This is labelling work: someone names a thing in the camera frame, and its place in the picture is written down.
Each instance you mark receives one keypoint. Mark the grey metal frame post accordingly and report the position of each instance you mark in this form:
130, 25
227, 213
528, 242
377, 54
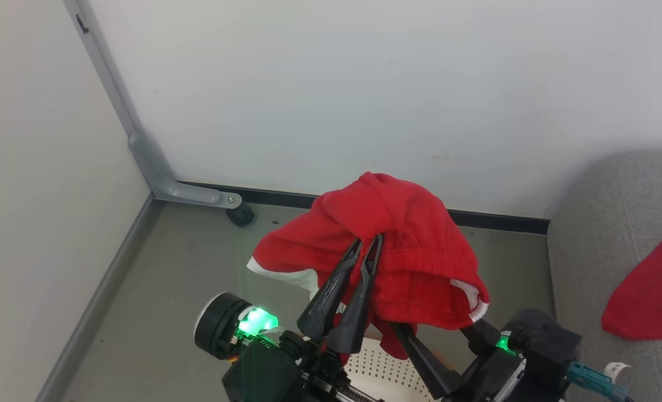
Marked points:
158, 173

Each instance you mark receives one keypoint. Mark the red cloth garment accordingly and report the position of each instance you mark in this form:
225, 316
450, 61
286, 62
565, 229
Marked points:
655, 296

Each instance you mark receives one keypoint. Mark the grey fabric sofa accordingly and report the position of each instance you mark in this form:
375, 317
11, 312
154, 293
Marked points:
599, 251

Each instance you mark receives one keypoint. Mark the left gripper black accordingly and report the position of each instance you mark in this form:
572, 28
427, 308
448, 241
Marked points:
275, 374

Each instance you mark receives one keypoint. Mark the black caster wheel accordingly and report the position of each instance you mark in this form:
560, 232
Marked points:
241, 215

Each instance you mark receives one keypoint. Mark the small white tag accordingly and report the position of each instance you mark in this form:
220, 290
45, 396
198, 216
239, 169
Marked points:
617, 369

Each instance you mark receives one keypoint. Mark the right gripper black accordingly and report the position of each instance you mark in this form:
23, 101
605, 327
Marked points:
490, 374

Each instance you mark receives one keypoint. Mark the black baseboard strip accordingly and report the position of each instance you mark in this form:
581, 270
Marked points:
498, 220

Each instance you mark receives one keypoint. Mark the beige perforated laundry basket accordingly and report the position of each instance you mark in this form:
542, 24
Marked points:
381, 371

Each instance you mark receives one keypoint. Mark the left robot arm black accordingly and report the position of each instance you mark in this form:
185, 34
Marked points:
219, 326

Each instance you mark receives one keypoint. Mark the red shorts with white trim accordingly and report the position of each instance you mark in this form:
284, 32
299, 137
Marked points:
398, 223

